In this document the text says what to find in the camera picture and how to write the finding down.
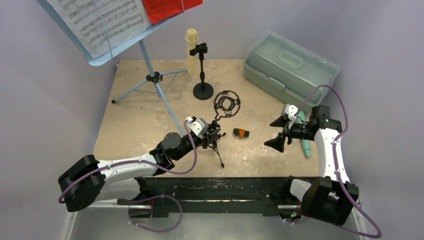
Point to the blue music stand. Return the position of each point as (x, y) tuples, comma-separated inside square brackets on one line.
[(153, 76)]

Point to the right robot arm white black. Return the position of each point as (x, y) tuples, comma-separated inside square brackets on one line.
[(326, 198)]

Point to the black tripod shock-mount stand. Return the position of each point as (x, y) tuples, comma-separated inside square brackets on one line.
[(226, 105)]

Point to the mint green microphone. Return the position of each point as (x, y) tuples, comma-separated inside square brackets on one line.
[(301, 118)]

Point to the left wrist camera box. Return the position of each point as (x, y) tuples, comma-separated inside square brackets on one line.
[(197, 127)]

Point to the black round-base mic stand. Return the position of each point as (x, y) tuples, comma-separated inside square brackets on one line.
[(202, 90)]

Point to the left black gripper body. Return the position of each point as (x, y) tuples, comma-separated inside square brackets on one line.
[(204, 141)]

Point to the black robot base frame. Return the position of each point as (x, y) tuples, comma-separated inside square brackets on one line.
[(216, 195)]

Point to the white sheet music page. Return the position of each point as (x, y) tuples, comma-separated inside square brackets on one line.
[(101, 25)]

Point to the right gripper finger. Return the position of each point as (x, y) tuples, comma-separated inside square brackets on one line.
[(277, 143), (280, 122)]

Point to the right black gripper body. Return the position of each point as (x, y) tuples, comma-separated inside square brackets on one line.
[(284, 131)]

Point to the red sheet music page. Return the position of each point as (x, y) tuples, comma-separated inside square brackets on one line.
[(159, 10)]

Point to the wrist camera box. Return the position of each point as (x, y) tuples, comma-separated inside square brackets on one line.
[(197, 127), (289, 111)]

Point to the green translucent storage case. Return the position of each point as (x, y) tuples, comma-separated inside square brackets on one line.
[(288, 71)]

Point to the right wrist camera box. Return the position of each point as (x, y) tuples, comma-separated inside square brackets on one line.
[(289, 111)]

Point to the cream yellow microphone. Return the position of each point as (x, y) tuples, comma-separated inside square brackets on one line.
[(191, 38)]

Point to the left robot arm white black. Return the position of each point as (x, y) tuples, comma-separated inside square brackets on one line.
[(90, 180)]

